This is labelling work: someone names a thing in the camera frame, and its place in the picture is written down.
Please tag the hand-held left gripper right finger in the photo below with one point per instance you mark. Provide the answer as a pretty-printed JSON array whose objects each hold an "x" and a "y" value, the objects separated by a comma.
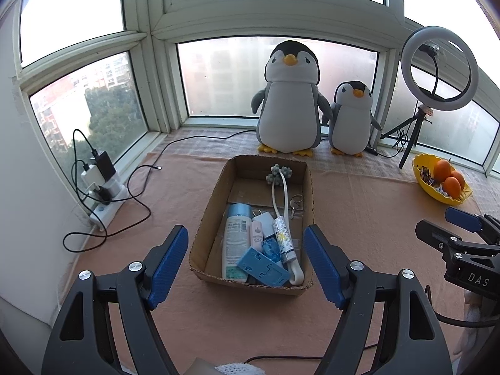
[{"x": 322, "y": 265}]

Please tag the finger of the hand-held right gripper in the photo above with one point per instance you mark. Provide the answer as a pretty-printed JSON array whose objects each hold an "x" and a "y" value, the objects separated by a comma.
[
  {"x": 433, "y": 232},
  {"x": 463, "y": 218}
]

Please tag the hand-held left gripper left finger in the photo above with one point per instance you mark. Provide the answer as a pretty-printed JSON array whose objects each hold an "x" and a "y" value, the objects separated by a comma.
[{"x": 170, "y": 265}]

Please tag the white floral tube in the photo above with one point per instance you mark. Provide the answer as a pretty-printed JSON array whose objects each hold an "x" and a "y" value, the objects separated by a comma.
[{"x": 283, "y": 234}]

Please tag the blue crinkly packet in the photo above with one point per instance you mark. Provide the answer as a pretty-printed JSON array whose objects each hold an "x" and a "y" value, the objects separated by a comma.
[{"x": 271, "y": 250}]

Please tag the cardboard box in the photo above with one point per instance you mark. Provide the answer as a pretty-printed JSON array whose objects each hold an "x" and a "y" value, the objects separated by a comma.
[{"x": 211, "y": 218}]

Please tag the blue phone stand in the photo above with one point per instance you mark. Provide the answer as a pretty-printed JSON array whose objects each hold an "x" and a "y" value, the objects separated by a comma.
[{"x": 258, "y": 267}]

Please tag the white bottle blue cap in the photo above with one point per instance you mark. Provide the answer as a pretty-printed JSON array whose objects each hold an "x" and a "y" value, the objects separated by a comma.
[{"x": 234, "y": 242}]

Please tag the white wall charger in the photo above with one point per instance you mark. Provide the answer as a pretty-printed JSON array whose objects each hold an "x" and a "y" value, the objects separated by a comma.
[{"x": 265, "y": 222}]

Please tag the pink tube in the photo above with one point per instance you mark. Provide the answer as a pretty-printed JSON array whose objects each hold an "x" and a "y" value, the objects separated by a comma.
[{"x": 256, "y": 236}]

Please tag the person's right hand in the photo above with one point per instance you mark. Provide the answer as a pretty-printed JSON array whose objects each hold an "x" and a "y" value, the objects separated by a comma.
[{"x": 473, "y": 308}]

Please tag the person's left hand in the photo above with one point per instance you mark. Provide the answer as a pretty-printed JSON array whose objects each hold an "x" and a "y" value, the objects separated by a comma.
[{"x": 238, "y": 370}]

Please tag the yellow bowl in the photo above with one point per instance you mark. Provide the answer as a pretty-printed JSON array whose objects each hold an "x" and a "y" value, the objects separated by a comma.
[{"x": 449, "y": 199}]

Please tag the orange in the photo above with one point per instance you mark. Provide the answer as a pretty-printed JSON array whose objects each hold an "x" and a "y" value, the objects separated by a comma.
[
  {"x": 443, "y": 170},
  {"x": 459, "y": 177},
  {"x": 452, "y": 188}
]

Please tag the pink fleece blanket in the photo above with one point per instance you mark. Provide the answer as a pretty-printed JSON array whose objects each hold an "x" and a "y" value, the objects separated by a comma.
[{"x": 371, "y": 242}]

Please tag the pile of wrapped candies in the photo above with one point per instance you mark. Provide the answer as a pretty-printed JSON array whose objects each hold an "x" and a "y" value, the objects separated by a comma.
[{"x": 427, "y": 175}]

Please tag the white power strip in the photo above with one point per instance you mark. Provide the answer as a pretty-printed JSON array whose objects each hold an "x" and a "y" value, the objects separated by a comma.
[{"x": 103, "y": 213}]

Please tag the white charger block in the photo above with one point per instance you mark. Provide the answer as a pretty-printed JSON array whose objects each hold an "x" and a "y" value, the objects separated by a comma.
[{"x": 114, "y": 187}]

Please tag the small black plug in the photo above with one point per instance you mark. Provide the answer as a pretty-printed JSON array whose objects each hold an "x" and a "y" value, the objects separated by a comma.
[{"x": 103, "y": 194}]

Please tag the black tripod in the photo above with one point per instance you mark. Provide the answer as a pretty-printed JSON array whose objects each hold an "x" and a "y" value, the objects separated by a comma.
[{"x": 416, "y": 132}]

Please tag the beige checked blanket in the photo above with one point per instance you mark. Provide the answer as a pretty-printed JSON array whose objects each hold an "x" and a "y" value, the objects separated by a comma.
[{"x": 351, "y": 168}]

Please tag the black power adapter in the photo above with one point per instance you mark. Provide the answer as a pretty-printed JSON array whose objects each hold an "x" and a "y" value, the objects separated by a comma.
[{"x": 103, "y": 166}]

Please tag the white power adapter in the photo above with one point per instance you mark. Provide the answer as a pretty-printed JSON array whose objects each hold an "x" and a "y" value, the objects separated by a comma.
[{"x": 90, "y": 175}]

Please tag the small penguin plush toy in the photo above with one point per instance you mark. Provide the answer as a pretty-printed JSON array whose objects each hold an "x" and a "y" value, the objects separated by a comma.
[{"x": 351, "y": 125}]

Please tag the large penguin plush toy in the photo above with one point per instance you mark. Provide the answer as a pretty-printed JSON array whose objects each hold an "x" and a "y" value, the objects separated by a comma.
[{"x": 289, "y": 117}]

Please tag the white window frame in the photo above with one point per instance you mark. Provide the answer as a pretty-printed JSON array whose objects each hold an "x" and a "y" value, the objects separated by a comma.
[{"x": 148, "y": 66}]

